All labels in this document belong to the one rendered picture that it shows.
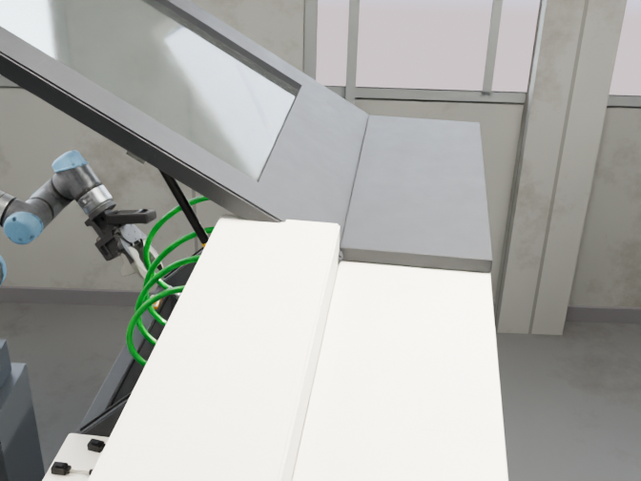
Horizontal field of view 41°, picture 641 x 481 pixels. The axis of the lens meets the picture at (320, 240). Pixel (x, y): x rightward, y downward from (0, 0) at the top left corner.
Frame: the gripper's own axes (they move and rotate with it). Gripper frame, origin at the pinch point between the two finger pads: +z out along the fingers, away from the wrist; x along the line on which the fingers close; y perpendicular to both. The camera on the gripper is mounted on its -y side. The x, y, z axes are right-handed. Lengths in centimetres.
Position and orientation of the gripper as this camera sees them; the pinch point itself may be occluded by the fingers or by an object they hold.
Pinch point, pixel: (155, 271)
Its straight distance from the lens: 213.1
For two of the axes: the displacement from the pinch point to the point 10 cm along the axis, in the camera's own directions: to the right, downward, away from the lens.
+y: -7.5, 5.3, 4.0
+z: 5.8, 8.2, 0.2
